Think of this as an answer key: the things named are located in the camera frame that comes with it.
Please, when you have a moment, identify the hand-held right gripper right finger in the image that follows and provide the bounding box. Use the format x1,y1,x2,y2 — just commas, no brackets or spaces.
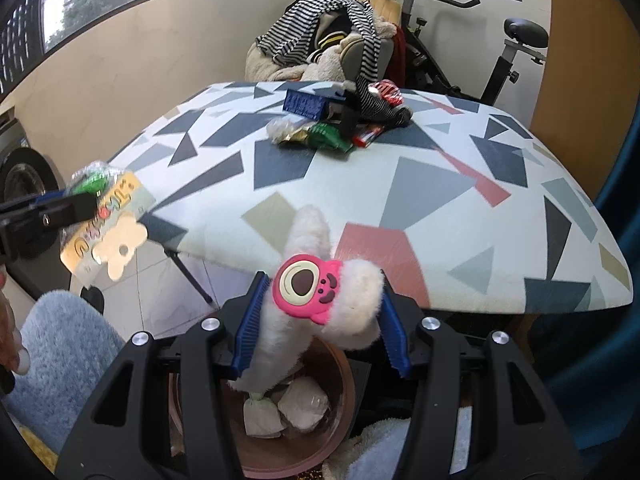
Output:
380,269,583,480

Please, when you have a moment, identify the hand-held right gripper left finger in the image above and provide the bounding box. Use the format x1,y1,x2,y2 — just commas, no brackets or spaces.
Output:
55,270,273,480

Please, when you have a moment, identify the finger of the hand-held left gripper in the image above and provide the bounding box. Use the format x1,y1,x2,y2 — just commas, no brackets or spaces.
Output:
0,189,76,213
0,192,98,243

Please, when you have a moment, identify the yellow card blister package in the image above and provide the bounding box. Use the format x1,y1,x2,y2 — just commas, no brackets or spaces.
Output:
59,160,151,288

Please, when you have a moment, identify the white plush with pink charm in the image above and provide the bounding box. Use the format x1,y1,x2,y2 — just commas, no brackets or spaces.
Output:
227,205,386,401

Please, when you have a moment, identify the clear bag of white tissue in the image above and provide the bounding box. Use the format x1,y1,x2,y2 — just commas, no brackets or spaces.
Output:
277,377,331,433

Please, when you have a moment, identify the brown round bin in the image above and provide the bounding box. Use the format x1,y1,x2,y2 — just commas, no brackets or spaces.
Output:
167,337,358,480

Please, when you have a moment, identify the orange red wrapper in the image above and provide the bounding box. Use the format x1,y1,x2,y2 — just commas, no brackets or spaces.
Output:
351,124,387,149

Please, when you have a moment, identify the clear wrapper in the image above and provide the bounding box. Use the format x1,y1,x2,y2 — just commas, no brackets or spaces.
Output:
265,116,311,147

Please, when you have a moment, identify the green snack packet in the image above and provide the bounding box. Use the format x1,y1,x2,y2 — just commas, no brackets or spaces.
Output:
305,122,353,153

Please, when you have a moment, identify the black dotted cloth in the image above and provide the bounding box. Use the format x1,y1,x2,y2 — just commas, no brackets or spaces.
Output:
355,87,413,128

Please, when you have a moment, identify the black plastic holder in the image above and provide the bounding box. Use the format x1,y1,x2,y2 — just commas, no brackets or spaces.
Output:
327,85,361,140

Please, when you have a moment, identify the blue cardboard box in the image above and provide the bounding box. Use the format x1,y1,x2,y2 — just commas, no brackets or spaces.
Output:
281,89,333,121

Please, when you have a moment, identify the red foil bag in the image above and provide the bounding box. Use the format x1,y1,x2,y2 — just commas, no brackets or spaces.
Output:
367,80,405,107

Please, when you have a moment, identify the person's left hand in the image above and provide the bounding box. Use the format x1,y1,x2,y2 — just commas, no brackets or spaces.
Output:
0,272,32,376

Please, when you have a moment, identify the grey washing machine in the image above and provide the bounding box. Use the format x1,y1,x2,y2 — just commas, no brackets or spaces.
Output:
0,105,106,311

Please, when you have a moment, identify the black exercise bike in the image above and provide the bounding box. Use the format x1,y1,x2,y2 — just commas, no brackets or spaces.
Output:
370,0,551,106

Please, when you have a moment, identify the cream fleece jacket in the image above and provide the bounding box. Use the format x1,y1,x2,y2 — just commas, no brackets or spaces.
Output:
245,15,396,83

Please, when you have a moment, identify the red cloth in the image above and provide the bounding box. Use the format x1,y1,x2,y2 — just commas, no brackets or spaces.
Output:
392,25,407,88

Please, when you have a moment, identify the black white striped shirt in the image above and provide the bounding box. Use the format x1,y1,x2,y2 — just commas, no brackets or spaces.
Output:
255,0,383,86

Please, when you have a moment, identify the black garment with yellow stripes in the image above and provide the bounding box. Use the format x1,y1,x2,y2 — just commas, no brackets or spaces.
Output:
310,10,361,51

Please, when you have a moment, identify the wooden partition panel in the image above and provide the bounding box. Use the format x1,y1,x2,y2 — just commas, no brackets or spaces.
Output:
530,0,640,206

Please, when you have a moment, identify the yellow wooden chair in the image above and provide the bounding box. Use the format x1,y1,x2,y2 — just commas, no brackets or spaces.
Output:
245,0,403,83

